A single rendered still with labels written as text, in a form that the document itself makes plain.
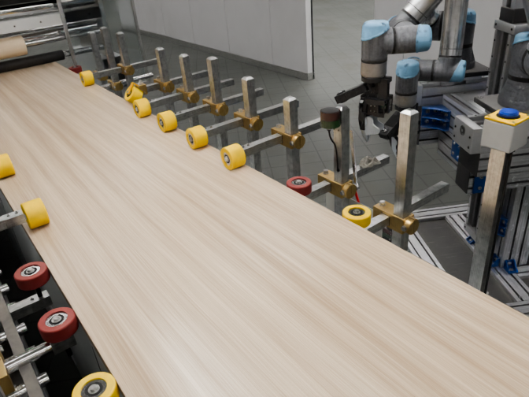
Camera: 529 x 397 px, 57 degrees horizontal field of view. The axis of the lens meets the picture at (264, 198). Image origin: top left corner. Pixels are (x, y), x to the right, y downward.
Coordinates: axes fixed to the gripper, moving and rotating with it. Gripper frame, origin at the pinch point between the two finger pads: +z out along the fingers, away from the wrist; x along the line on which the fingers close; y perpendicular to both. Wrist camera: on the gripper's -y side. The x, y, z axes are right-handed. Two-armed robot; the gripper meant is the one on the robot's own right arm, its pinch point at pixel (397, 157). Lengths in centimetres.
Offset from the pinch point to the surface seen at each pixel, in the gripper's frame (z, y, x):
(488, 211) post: -16, -35, -55
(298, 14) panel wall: 11, 228, 328
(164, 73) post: -19, -34, 119
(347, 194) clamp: -1.8, -34.9, -8.6
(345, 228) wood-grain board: -7, -55, -28
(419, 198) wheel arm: -1.6, -20.8, -25.7
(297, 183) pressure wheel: -8.0, -48.9, -0.4
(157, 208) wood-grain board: -7, -89, 18
